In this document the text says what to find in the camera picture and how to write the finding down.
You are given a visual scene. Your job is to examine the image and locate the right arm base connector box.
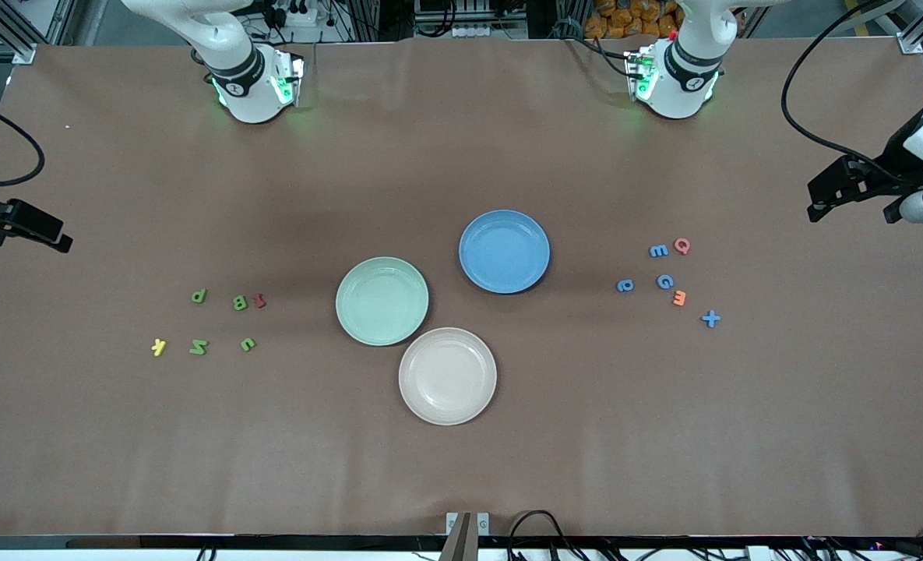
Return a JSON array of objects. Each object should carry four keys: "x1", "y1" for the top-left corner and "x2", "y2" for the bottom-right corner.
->
[{"x1": 273, "y1": 51, "x2": 305, "y2": 108}]

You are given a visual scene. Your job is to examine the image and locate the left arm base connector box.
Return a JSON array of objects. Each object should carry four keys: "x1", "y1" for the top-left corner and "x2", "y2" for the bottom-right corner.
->
[{"x1": 624, "y1": 47, "x2": 658, "y2": 101}]

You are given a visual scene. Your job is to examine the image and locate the orange packets pile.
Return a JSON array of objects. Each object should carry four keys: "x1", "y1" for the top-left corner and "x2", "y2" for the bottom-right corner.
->
[{"x1": 584, "y1": 0, "x2": 684, "y2": 40}]

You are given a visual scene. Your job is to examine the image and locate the blue plate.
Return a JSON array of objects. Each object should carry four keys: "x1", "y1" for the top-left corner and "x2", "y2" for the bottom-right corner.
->
[{"x1": 458, "y1": 209, "x2": 551, "y2": 295}]

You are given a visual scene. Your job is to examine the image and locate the green plate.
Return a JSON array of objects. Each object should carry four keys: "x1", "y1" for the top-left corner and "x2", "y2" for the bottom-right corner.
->
[{"x1": 335, "y1": 256, "x2": 430, "y2": 347}]

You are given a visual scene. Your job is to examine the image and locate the white power strip with plugs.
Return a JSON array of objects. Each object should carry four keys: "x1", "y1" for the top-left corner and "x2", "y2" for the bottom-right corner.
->
[{"x1": 262, "y1": 0, "x2": 319, "y2": 29}]

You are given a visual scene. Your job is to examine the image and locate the beige plate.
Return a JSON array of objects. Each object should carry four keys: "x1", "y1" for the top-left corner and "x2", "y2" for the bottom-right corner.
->
[{"x1": 398, "y1": 326, "x2": 498, "y2": 426}]

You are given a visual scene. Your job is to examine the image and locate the brown table cover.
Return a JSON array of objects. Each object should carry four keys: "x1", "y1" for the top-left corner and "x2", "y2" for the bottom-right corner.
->
[{"x1": 0, "y1": 35, "x2": 923, "y2": 538}]

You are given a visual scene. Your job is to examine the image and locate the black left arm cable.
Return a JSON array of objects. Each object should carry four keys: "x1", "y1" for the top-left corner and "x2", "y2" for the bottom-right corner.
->
[{"x1": 780, "y1": 0, "x2": 912, "y2": 186}]

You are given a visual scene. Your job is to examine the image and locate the black cable bundle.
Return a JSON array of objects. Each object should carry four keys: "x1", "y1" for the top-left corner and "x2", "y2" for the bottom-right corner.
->
[{"x1": 765, "y1": 524, "x2": 923, "y2": 561}]

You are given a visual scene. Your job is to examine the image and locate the looped black cable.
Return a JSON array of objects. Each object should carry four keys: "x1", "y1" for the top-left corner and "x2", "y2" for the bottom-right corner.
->
[{"x1": 508, "y1": 510, "x2": 583, "y2": 561}]

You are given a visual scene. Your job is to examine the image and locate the grey metal table bracket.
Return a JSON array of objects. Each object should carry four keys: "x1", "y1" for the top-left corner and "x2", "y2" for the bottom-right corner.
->
[{"x1": 446, "y1": 512, "x2": 490, "y2": 561}]

